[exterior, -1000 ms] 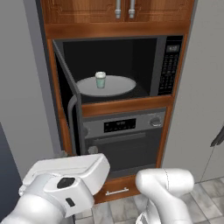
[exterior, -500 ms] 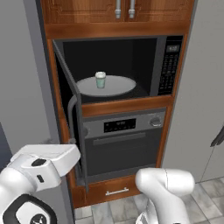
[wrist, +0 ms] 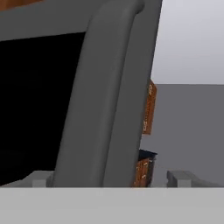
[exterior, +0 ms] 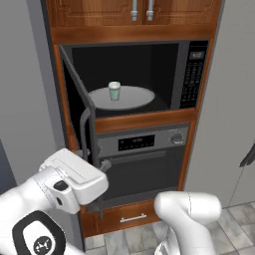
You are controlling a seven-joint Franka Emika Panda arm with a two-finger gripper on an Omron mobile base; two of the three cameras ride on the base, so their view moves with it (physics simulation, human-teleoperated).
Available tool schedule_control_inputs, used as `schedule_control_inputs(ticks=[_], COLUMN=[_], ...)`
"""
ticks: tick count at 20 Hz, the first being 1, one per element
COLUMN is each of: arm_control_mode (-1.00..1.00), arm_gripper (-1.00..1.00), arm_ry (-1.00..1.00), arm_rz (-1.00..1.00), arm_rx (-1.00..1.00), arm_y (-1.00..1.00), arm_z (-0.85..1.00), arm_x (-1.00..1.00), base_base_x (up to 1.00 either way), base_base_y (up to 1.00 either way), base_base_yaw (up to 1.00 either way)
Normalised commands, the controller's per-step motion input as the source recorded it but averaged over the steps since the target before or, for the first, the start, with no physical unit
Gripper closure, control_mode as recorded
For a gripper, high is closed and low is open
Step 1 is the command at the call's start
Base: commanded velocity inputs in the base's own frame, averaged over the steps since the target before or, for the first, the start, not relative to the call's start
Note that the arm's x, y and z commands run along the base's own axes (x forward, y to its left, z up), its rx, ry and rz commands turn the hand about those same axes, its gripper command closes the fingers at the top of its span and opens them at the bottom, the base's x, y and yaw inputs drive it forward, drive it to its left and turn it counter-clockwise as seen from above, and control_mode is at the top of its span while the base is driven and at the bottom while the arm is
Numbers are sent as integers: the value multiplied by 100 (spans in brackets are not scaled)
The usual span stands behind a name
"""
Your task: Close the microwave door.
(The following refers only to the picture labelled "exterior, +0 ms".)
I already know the wooden cupboard door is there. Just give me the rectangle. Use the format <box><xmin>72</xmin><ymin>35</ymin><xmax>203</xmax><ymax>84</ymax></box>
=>
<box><xmin>141</xmin><ymin>0</ymin><xmax>222</xmax><ymax>26</ymax></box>
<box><xmin>46</xmin><ymin>0</ymin><xmax>143</xmax><ymax>28</ymax></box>

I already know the wooden tall cabinet frame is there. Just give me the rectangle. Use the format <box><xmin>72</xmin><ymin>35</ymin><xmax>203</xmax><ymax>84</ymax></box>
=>
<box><xmin>41</xmin><ymin>0</ymin><xmax>224</xmax><ymax>239</ymax></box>

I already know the silver drawer handle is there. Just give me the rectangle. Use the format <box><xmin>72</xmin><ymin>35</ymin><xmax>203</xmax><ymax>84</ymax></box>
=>
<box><xmin>120</xmin><ymin>213</ymin><xmax>148</xmax><ymax>224</ymax></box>

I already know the steel built-in oven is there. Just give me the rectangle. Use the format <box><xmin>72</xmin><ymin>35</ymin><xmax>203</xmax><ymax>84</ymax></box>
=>
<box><xmin>94</xmin><ymin>122</ymin><xmax>191</xmax><ymax>212</ymax></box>

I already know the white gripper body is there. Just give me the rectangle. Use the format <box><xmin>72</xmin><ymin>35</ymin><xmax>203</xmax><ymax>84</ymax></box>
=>
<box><xmin>39</xmin><ymin>147</ymin><xmax>110</xmax><ymax>206</ymax></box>

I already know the silver cupboard door handle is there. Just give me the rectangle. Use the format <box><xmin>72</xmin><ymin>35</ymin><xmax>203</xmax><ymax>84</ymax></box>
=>
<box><xmin>130</xmin><ymin>0</ymin><xmax>139</xmax><ymax>22</ymax></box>
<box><xmin>145</xmin><ymin>0</ymin><xmax>155</xmax><ymax>22</ymax></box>

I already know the dark oven door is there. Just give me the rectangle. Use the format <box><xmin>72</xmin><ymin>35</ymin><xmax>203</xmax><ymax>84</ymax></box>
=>
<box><xmin>96</xmin><ymin>145</ymin><xmax>187</xmax><ymax>211</ymax></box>

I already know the dark grey microwave door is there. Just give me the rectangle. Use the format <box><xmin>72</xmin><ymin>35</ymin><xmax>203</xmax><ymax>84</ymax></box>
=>
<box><xmin>59</xmin><ymin>44</ymin><xmax>102</xmax><ymax>169</ymax></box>

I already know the grey oven door handle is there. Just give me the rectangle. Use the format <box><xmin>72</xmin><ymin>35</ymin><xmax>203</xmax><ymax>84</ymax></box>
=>
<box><xmin>105</xmin><ymin>149</ymin><xmax>167</xmax><ymax>165</ymax></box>

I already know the grey round oven knob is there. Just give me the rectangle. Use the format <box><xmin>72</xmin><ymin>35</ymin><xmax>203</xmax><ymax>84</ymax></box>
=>
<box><xmin>169</xmin><ymin>131</ymin><xmax>185</xmax><ymax>146</ymax></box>

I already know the black microwave oven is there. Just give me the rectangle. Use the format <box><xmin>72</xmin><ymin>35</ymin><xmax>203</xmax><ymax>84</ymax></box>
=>
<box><xmin>59</xmin><ymin>39</ymin><xmax>210</xmax><ymax>120</ymax></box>

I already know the wooden drawer front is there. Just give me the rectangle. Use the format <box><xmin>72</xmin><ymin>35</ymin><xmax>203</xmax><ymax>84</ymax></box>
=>
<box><xmin>81</xmin><ymin>198</ymin><xmax>161</xmax><ymax>238</ymax></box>

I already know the green cup with white lid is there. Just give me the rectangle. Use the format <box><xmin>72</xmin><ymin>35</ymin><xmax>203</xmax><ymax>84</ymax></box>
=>
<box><xmin>108</xmin><ymin>81</ymin><xmax>122</xmax><ymax>102</ymax></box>

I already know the grey microwave door handle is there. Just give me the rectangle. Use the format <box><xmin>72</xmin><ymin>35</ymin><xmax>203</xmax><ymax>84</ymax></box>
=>
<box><xmin>79</xmin><ymin>108</ymin><xmax>93</xmax><ymax>162</ymax></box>

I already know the grey round turntable plate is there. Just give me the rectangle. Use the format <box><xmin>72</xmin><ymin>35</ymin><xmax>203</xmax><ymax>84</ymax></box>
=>
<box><xmin>88</xmin><ymin>85</ymin><xmax>156</xmax><ymax>112</ymax></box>

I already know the grey fridge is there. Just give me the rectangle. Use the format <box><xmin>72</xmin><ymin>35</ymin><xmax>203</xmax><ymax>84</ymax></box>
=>
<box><xmin>183</xmin><ymin>0</ymin><xmax>255</xmax><ymax>209</ymax></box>

